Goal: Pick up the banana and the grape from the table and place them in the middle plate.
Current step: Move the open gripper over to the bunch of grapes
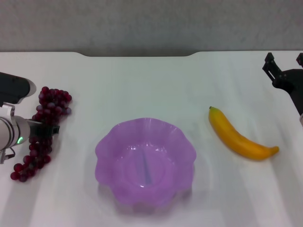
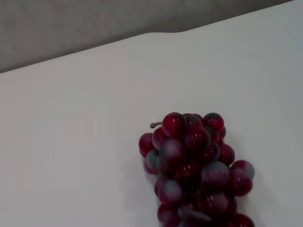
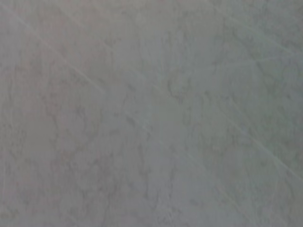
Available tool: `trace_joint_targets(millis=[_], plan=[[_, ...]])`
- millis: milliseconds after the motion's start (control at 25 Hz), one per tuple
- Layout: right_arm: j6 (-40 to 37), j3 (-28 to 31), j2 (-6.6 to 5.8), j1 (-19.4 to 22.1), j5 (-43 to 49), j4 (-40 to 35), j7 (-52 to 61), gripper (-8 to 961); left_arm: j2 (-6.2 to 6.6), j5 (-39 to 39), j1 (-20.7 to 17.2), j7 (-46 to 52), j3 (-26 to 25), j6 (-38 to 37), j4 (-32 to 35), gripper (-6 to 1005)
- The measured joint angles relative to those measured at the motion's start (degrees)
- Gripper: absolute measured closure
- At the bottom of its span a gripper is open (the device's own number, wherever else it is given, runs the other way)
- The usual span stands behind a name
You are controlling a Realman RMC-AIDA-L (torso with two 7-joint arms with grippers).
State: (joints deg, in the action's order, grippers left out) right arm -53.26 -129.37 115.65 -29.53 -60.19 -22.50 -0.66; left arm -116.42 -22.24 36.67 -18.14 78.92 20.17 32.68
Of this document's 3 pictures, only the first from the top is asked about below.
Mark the purple wavy plastic bowl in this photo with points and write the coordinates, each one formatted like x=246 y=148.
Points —
x=132 y=170

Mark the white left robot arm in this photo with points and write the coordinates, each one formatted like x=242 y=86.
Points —
x=10 y=132

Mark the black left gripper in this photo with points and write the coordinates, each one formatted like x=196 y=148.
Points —
x=39 y=130

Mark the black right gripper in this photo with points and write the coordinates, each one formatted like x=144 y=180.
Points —
x=292 y=82

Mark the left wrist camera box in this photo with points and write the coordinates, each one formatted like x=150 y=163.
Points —
x=14 y=87

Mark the yellow banana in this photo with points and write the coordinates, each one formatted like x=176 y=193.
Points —
x=236 y=139

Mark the red grape bunch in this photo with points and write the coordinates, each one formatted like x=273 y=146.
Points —
x=53 y=101

